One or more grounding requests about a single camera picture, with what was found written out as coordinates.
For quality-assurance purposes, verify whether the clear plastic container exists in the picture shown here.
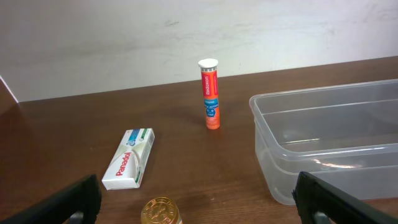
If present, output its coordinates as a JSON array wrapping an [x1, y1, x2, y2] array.
[[249, 80, 397, 205]]

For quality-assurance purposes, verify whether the white Panadol box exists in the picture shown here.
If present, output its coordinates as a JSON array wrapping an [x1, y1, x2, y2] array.
[[102, 128, 155, 190]]

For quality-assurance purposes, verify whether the orange effervescent tablet tube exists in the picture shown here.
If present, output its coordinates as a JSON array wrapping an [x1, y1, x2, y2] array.
[[198, 58, 221, 129]]

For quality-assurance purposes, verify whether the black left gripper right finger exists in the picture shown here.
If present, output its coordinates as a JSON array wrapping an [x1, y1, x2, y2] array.
[[292, 172, 397, 224]]

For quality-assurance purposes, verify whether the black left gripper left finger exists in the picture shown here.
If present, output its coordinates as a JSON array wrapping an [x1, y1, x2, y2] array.
[[2, 174, 102, 224]]

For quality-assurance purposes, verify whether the small jar gold lid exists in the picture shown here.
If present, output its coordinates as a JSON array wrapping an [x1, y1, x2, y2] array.
[[141, 197, 183, 224]]

